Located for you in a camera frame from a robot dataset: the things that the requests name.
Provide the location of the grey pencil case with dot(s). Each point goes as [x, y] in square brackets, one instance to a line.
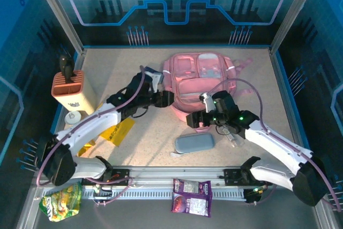
[194, 143]

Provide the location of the pink backpack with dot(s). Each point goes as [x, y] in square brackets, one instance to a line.
[187, 89]

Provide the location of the yellow book with portrait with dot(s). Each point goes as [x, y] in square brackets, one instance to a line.
[118, 132]

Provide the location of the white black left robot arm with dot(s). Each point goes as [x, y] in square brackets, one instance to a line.
[93, 126]

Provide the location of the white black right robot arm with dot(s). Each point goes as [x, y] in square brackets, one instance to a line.
[268, 140]

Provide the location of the clear glue tube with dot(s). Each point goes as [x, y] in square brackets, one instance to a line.
[235, 141]

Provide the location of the orange cream knife block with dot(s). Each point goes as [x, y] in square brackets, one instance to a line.
[77, 97]

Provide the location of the purple snack packet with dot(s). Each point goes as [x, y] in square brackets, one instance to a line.
[187, 186]
[193, 205]

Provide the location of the small can white lid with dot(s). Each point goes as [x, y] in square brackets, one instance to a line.
[73, 117]

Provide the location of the yellow snack wrapper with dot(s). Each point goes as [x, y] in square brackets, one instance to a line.
[87, 148]

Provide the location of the green snack bag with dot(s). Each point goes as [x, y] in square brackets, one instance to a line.
[60, 202]

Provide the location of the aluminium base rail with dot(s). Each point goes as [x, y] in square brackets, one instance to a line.
[160, 171]

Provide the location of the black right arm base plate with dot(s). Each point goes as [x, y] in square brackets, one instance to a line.
[230, 176]

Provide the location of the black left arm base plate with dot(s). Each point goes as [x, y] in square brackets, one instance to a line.
[122, 174]

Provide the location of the aluminium frame post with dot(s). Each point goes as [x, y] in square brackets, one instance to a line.
[61, 14]
[292, 14]

